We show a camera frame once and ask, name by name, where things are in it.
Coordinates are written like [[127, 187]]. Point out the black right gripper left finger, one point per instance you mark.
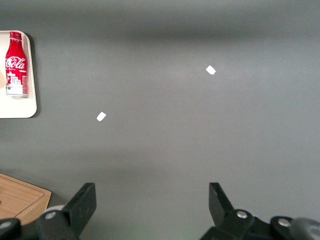
[[80, 207]]

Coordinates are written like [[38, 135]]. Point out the red cola bottle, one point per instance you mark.
[[16, 62]]

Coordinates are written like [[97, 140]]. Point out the beige plastic tray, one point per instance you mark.
[[31, 105]]

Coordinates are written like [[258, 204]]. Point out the wooden drawer cabinet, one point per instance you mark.
[[22, 197]]

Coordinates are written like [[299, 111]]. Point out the white tape piece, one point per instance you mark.
[[210, 70], [101, 116]]

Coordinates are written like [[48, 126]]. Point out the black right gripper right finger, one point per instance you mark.
[[222, 212]]

